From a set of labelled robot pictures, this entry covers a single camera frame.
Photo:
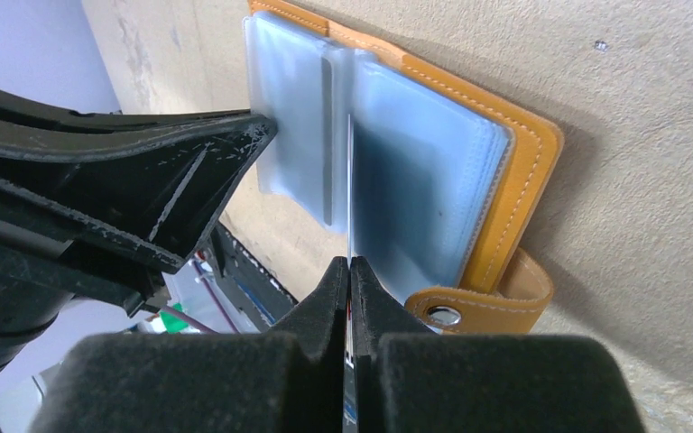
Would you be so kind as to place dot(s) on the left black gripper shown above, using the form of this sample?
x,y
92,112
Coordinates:
x,y
99,206

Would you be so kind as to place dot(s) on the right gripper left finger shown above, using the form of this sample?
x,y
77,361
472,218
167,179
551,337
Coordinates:
x,y
286,379

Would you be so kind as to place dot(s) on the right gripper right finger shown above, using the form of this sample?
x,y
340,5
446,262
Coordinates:
x,y
410,379

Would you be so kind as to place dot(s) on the orange leather card holder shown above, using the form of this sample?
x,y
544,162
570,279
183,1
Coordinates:
x,y
503,290

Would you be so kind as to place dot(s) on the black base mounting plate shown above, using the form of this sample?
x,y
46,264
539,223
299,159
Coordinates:
x,y
249,286

